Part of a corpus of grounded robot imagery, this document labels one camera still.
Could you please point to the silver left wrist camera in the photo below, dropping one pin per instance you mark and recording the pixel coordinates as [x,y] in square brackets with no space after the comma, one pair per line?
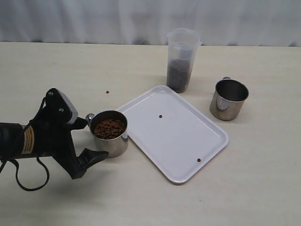
[72,110]

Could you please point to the white curtain backdrop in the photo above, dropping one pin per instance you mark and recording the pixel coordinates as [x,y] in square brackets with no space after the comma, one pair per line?
[148,22]

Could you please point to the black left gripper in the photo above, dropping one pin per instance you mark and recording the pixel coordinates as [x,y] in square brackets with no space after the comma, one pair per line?
[54,136]

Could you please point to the clear plastic pitcher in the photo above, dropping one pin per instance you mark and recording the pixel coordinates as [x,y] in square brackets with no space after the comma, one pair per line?
[183,44]

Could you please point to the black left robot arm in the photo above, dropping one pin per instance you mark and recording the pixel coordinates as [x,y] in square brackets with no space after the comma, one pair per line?
[17,141]

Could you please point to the steel mug with kibble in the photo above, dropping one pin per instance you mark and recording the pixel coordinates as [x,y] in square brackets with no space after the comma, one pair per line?
[109,129]
[228,99]

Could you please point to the white plastic tray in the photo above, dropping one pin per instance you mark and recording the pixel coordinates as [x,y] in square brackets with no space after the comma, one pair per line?
[174,142]

